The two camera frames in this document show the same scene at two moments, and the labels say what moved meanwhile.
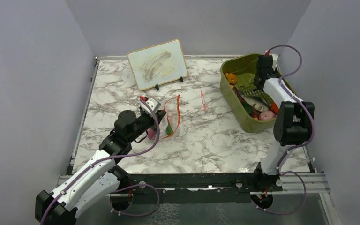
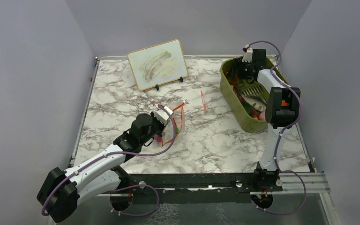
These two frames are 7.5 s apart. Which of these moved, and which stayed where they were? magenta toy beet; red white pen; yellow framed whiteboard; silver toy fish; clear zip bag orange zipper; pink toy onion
Moved: clear zip bag orange zipper; magenta toy beet
Stayed: red white pen; pink toy onion; silver toy fish; yellow framed whiteboard
